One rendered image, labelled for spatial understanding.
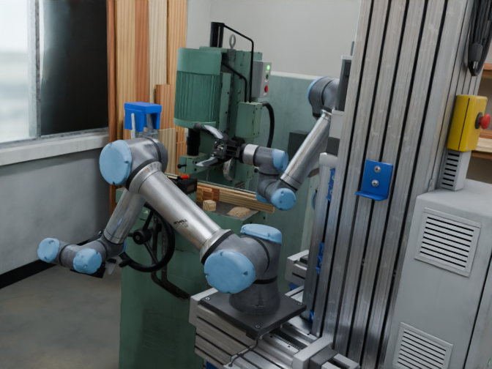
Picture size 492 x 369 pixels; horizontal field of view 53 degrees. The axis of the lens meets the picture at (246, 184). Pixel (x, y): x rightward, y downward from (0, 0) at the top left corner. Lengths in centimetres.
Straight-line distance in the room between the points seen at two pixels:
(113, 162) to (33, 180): 196
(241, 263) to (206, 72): 97
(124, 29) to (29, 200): 126
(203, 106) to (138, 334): 105
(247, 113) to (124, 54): 155
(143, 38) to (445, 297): 296
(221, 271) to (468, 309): 57
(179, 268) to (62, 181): 158
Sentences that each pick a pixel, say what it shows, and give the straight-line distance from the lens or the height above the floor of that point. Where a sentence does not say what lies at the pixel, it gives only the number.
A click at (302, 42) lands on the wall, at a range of 428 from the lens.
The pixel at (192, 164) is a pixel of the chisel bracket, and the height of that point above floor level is 104.
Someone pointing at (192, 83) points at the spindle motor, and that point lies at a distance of 198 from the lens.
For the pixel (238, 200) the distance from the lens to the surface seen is 203.
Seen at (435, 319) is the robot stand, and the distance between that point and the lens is 128.
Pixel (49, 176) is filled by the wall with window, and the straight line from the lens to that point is 337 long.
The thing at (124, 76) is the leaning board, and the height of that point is 127.
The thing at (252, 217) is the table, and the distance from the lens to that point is 195.
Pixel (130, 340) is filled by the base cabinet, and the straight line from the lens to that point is 238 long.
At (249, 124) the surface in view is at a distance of 215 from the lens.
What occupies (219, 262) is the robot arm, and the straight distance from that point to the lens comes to 123.
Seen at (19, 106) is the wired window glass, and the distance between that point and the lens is 324.
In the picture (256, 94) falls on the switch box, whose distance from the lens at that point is 224.
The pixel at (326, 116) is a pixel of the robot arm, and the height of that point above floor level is 134.
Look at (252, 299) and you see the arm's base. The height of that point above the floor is 86.
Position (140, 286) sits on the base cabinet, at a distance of 223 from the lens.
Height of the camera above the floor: 151
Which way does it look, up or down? 15 degrees down
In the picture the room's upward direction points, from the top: 6 degrees clockwise
